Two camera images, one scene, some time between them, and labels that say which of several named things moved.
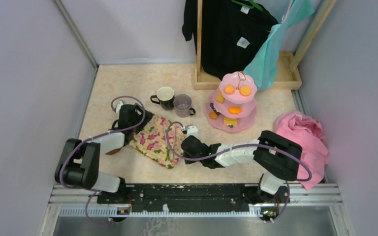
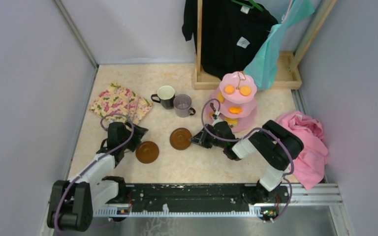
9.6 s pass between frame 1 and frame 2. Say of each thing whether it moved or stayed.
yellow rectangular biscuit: stayed
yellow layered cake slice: stayed
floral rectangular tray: moved
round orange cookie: stayed
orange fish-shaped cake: stayed
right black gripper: moved
